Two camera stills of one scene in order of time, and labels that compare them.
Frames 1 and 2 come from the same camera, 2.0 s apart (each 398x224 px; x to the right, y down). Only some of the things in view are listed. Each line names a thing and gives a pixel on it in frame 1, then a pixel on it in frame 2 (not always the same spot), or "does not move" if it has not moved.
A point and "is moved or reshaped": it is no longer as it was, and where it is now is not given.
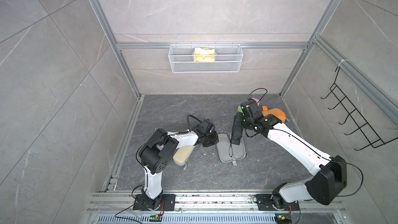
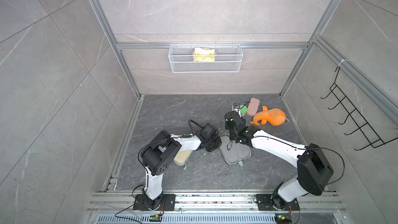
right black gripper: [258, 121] → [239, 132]
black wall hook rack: [363, 129] does not move
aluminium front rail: [117, 208] does not move
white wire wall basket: [205, 58] does not move
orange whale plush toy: [276, 112] does not move
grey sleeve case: [228, 153] is moved or reshaped
